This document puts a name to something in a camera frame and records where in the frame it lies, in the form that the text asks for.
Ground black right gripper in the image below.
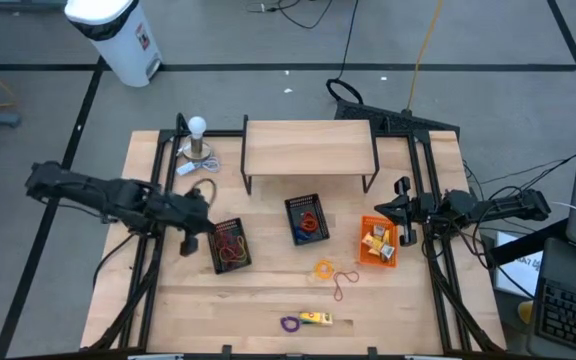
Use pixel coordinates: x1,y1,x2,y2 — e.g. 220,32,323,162
373,175,440,247

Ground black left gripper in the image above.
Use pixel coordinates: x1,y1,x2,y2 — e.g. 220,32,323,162
160,188,218,258

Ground pink coil wristband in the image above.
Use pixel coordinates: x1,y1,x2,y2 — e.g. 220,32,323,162
212,228,242,257

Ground black plastic mesh basket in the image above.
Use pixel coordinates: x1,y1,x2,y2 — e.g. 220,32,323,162
283,192,331,247
206,216,253,275

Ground orange plastic mesh basket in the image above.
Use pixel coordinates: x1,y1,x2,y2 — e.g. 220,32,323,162
355,214,399,270

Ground white bulb brass lamp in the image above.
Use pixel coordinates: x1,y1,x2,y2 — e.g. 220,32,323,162
181,115,213,162

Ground brown rubber band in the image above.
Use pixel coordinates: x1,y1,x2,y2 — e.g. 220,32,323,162
331,269,361,303

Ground wooden shelf riser black legs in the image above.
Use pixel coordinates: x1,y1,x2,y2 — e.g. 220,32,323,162
240,113,382,196

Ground black metal bar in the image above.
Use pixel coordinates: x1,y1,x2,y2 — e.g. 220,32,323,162
487,218,569,267

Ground white paper sign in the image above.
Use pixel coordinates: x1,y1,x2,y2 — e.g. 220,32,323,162
492,230,545,300

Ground yellow round object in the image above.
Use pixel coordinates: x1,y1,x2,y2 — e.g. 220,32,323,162
516,299,535,325

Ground white trash bin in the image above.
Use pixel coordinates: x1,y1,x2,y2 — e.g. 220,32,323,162
63,0,164,89

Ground grey laptop black keyboard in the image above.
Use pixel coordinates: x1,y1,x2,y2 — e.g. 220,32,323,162
525,236,576,360

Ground grey floor strip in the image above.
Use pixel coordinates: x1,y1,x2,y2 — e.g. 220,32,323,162
0,0,68,13

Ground white lamp cable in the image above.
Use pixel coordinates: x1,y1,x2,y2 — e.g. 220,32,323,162
175,155,222,176

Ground black aluminium table frame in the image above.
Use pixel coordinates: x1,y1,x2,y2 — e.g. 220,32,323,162
80,113,507,360

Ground black looped cable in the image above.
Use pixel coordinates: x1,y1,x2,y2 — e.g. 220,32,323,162
417,219,485,275

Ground black curved cable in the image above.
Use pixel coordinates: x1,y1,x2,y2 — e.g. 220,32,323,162
91,230,142,292

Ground purple coil keychain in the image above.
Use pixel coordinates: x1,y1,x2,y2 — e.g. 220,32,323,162
280,315,302,334

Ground long yellow cable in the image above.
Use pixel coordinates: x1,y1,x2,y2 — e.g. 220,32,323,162
405,0,444,114

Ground long black cable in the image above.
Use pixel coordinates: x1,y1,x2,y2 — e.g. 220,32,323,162
325,0,365,107

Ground thin black floor cable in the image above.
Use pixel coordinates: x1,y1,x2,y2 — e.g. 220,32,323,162
462,151,576,201

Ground black floor cable with plug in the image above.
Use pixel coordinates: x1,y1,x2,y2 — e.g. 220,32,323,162
245,0,335,30

